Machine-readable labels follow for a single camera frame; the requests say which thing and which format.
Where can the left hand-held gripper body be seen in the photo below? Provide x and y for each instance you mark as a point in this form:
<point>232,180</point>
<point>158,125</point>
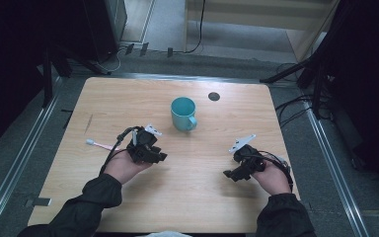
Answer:
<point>142,144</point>

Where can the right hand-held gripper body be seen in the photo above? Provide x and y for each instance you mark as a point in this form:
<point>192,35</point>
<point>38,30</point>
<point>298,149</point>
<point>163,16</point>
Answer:
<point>248,158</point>

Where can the person's left hand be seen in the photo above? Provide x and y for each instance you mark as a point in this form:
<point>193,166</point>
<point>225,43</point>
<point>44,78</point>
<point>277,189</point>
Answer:
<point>123,166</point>

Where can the person's right hand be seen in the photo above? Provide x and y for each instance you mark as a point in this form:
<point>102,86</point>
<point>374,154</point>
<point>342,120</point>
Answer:
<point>273,179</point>

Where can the pink toothbrush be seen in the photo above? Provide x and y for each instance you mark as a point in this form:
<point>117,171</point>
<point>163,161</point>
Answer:
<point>100,145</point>

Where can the teal cup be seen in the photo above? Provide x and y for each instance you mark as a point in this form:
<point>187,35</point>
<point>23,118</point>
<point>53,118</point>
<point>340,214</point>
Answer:
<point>183,113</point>

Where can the dark round table grommet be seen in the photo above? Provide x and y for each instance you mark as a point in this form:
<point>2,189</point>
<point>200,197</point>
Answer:
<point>213,96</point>

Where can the person's white clothing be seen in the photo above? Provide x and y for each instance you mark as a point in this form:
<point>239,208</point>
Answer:
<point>164,234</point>

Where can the black metal stand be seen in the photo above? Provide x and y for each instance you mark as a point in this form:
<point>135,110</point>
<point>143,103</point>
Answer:
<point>316,85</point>
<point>47,82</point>

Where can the grey tape strip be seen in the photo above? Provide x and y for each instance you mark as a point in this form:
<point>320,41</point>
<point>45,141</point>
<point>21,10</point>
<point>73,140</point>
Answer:
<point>39,201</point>

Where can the black equipment cabinet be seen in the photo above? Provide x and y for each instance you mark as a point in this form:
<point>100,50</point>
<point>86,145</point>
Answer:
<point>105,26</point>

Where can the dark curtain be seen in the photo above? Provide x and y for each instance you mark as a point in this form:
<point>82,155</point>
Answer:
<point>368,82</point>
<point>6,65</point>

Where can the metal floor rail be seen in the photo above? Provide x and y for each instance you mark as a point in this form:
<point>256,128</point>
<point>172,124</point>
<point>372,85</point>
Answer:
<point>16,164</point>
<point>337,171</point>

